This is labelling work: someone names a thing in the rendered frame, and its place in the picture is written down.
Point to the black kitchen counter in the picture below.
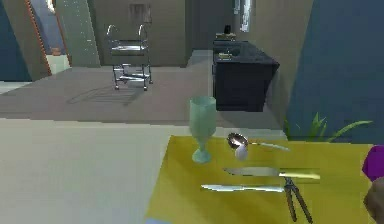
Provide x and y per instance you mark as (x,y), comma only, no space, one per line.
(243,76)

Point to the dark grey pliers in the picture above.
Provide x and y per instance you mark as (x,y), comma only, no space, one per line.
(292,196)

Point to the pale green goblet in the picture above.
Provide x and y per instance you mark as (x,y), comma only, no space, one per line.
(202,120)

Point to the silver ladle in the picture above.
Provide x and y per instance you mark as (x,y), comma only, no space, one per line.
(237,140)

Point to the chrome serving cart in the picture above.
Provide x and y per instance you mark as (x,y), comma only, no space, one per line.
(129,50)

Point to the silver butter knife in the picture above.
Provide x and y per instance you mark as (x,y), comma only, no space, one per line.
(240,188)

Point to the black small appliance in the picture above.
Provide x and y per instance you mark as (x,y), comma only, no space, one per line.
(227,29)

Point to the yellow table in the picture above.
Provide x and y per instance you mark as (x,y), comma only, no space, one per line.
(253,200)

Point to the window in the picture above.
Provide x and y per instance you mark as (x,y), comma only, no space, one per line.
(246,15)

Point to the green house plant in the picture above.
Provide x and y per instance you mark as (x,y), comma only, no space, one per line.
(316,128)

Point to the orange framed mirror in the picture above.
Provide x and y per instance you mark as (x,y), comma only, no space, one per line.
(40,36)

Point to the purple round object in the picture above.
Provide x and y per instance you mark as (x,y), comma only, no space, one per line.
(376,162)

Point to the brown round object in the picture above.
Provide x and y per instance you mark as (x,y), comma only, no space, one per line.
(376,201)

